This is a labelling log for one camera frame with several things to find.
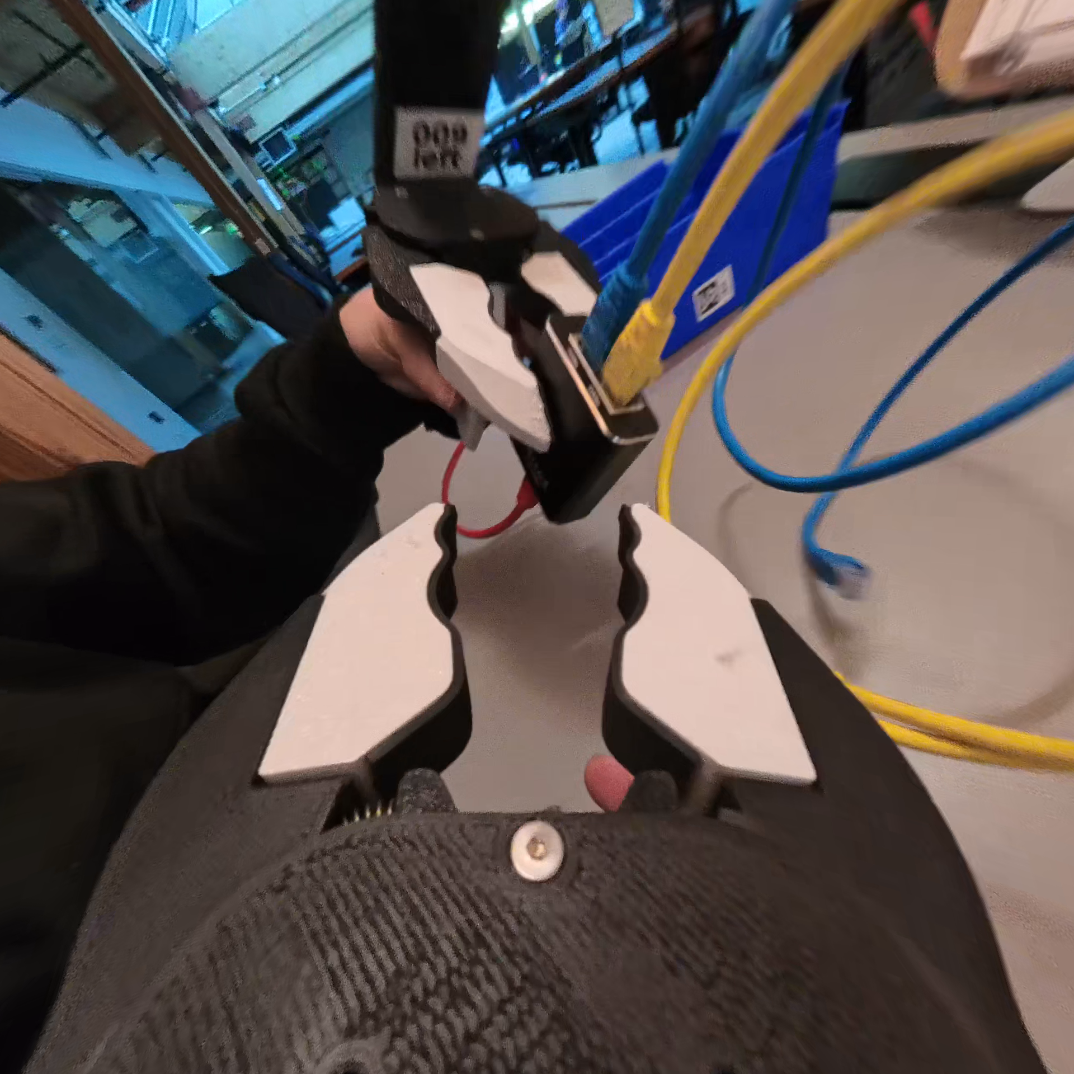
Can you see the person's black jacket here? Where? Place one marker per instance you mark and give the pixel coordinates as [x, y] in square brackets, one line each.
[84, 797]

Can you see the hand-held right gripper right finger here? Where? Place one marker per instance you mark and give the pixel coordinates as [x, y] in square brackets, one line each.
[713, 663]

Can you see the person's right hand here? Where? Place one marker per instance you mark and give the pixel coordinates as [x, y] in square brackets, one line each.
[606, 784]

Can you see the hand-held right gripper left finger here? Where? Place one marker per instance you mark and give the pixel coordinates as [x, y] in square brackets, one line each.
[369, 663]

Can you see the person's left hand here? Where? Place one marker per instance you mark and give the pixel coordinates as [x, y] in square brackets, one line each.
[390, 348]

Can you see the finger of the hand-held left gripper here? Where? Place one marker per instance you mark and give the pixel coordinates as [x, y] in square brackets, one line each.
[478, 352]
[558, 285]

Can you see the person's left forearm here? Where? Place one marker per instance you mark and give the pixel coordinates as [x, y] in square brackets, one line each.
[210, 520]

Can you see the blue plastic bin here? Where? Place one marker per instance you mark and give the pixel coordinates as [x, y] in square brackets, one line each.
[608, 222]

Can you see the grey desk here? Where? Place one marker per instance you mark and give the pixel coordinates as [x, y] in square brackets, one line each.
[965, 554]

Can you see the black network splitter box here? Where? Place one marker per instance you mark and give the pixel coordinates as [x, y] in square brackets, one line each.
[579, 470]

